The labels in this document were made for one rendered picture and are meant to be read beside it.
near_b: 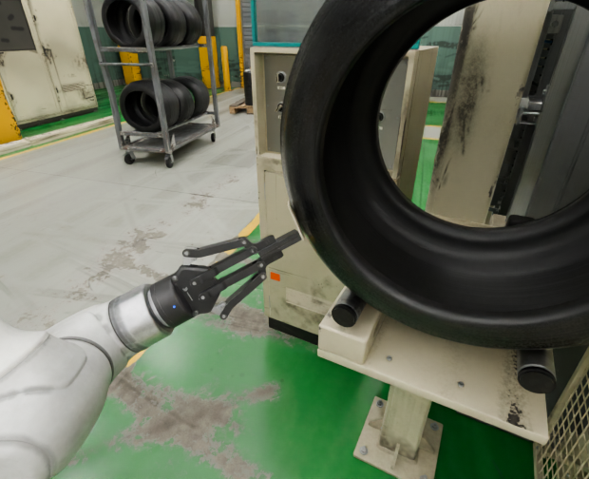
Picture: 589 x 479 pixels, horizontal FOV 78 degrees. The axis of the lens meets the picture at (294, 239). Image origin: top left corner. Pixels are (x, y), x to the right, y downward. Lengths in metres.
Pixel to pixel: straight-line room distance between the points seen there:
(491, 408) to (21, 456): 0.61
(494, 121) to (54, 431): 0.82
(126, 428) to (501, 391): 1.34
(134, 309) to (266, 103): 1.02
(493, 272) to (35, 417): 0.71
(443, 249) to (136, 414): 1.34
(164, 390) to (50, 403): 1.31
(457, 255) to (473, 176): 0.18
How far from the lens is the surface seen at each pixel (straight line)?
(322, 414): 1.59
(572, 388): 1.16
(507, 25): 0.81
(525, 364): 0.62
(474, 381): 0.72
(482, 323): 0.55
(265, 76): 1.41
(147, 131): 4.36
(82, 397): 0.48
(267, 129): 1.44
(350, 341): 0.65
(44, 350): 0.48
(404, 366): 0.70
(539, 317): 0.54
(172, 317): 0.57
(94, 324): 0.58
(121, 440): 1.66
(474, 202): 0.88
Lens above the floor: 1.31
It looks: 30 degrees down
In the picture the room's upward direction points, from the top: straight up
